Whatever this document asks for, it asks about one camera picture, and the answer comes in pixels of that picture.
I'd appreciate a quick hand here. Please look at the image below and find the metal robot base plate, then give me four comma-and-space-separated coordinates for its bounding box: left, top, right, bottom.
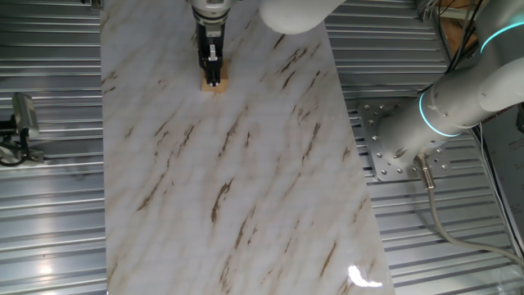
356, 101, 451, 182

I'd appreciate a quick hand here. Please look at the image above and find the black stand camera cable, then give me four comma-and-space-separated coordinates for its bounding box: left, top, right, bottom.
0, 118, 32, 167

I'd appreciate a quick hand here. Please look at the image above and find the brown wooden board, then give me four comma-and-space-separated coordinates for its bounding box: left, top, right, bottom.
440, 0, 480, 55

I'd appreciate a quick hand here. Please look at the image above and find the marble pattern table mat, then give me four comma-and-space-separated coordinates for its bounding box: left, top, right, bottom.
100, 0, 396, 295

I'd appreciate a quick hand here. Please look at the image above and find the grey cable with metal connector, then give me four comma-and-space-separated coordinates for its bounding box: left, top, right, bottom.
413, 153, 524, 267

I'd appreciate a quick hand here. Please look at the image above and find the black cable bundle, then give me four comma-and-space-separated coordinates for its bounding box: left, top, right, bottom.
433, 0, 485, 95

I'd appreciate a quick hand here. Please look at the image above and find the silver camera on stand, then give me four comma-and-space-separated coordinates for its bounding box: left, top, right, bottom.
11, 92, 41, 139

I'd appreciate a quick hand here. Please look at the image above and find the small wooden block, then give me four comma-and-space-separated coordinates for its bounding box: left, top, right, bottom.
200, 59, 230, 93

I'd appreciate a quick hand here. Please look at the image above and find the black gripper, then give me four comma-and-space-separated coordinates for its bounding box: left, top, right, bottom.
195, 22, 226, 88

